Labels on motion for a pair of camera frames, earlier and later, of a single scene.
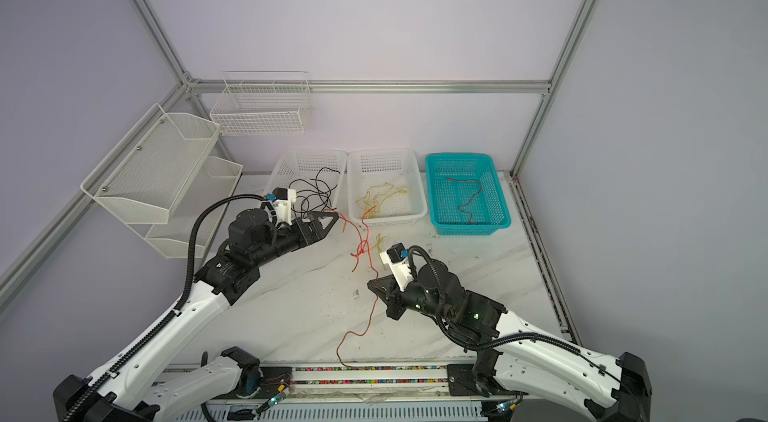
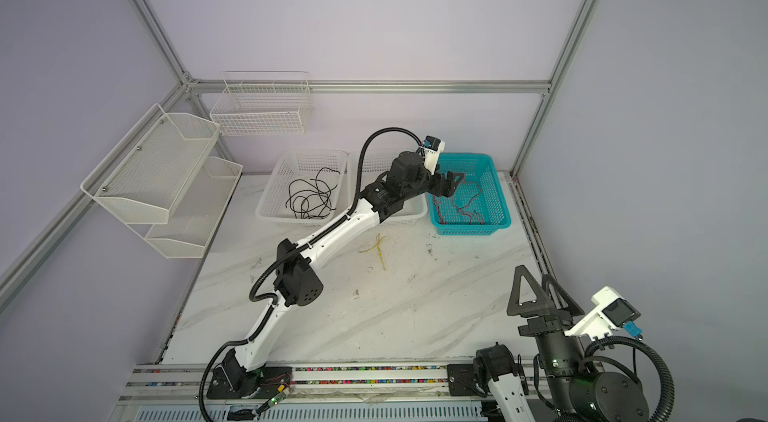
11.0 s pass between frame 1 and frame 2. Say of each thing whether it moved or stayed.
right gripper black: moved
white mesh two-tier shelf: stayed
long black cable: stayed
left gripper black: moved
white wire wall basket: stayed
